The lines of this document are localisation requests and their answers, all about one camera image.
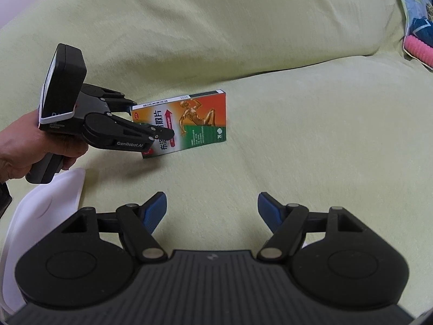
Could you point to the printed blanket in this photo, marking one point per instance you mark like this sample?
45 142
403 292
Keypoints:
416 10

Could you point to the pink towel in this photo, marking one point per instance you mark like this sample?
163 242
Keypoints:
421 50

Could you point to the person's left hand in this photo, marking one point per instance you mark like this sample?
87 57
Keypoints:
20 145

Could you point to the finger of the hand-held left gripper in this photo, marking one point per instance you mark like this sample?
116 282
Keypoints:
116 100
135 135

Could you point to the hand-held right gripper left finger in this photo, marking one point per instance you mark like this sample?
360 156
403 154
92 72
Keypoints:
155 210

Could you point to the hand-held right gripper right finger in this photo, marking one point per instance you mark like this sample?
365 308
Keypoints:
269 210

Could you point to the orange and green medicine box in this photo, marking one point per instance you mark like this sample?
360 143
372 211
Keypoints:
199 118

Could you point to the white plastic bin lid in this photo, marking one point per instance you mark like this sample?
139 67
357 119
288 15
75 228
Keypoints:
50 203

